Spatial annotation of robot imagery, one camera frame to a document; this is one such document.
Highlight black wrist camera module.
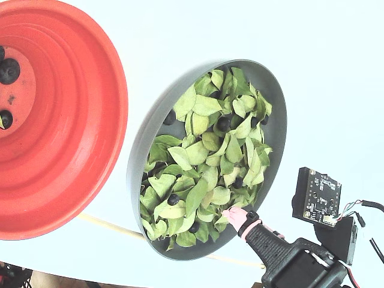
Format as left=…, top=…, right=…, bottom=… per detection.
left=291, top=166, right=343, bottom=226

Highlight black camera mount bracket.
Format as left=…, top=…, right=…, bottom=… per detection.
left=313, top=215, right=359, bottom=266

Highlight black mesh object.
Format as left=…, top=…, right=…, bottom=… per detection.
left=0, top=260, right=33, bottom=288

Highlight white red servo wires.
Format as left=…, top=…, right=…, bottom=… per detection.
left=344, top=263, right=362, bottom=288

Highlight red ribbed plastic cup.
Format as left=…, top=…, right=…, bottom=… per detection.
left=0, top=0, right=129, bottom=241

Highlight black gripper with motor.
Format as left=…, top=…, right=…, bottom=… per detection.
left=222, top=206, right=350, bottom=288

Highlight thin black cable with connector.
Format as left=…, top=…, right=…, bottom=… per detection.
left=355, top=211, right=384, bottom=260

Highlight green leaves pile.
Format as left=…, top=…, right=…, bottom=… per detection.
left=139, top=67, right=273, bottom=252

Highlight dark grey round bowl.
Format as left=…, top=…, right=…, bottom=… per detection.
left=125, top=59, right=288, bottom=262

